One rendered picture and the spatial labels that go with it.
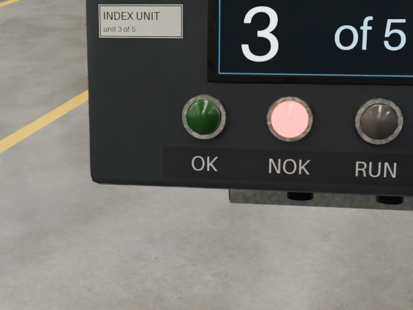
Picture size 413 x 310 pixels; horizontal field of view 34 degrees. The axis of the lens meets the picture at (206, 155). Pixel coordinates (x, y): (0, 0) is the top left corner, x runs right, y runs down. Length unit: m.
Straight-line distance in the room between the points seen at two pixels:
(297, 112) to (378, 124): 0.04
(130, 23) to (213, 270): 1.82
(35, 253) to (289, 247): 0.87
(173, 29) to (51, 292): 1.82
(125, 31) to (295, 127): 0.11
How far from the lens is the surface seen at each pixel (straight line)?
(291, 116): 0.38
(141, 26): 0.40
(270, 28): 0.39
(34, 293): 2.19
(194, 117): 0.39
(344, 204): 0.48
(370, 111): 0.38
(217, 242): 2.32
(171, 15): 0.39
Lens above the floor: 1.26
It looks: 26 degrees down
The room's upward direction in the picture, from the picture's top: 2 degrees counter-clockwise
